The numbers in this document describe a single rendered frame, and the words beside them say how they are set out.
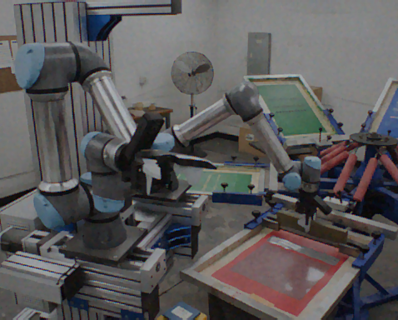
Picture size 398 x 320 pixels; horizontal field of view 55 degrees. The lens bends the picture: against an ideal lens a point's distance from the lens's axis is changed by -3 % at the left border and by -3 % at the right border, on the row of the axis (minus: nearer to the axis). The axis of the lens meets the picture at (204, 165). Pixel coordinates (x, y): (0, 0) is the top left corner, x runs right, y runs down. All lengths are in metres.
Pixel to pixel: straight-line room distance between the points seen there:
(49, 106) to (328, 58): 5.39
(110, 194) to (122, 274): 0.44
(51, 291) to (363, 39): 5.37
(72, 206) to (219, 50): 6.24
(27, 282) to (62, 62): 0.72
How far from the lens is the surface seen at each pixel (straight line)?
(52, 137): 1.16
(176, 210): 1.73
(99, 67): 1.16
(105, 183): 0.96
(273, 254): 1.87
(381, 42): 5.97
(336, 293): 1.62
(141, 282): 1.33
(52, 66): 1.12
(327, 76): 6.24
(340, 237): 1.89
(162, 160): 0.81
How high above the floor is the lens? 1.92
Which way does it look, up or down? 19 degrees down
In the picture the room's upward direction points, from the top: straight up
